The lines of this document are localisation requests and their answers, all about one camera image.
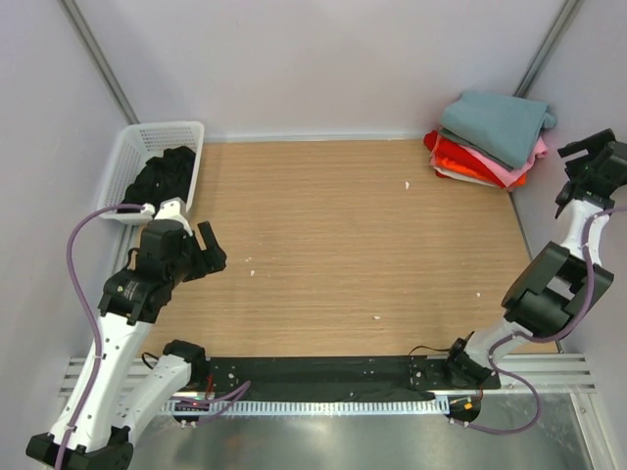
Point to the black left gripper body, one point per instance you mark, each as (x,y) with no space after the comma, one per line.
(185,267)

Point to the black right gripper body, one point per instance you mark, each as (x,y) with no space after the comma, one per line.
(579,170)

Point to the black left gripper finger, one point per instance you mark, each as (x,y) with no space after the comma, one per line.
(211,260)
(208,237)

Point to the light blue t shirt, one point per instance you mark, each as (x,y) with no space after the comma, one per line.
(505,126)

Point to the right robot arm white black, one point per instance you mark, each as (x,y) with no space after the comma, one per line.
(565,280)

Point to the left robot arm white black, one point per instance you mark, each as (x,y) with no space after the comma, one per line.
(99,427)

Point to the black t shirt in basket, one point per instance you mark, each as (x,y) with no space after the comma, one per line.
(163,178)

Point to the white plastic laundry basket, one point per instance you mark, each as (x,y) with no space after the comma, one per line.
(135,145)

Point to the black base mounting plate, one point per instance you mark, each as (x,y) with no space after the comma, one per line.
(384,378)

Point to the white folded t shirt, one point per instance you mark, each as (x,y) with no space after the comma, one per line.
(442,172)

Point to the orange folded t shirt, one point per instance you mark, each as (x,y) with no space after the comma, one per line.
(482,173)

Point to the grey folded t shirt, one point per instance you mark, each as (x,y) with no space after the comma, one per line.
(463,142)

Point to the red folded t shirt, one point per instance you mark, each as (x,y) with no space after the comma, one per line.
(443,148)

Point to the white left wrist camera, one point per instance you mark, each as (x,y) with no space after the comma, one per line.
(173,209)

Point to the grey metal corner post right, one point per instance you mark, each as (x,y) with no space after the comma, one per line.
(564,18)

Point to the grey metal corner post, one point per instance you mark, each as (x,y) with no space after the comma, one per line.
(564,18)
(96,55)

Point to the aluminium frame rail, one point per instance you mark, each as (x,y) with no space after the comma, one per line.
(547,372)

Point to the white slotted cable duct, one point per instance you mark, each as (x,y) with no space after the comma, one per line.
(436,406)

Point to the grey metal corner post left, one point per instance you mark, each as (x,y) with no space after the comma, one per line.
(96,55)

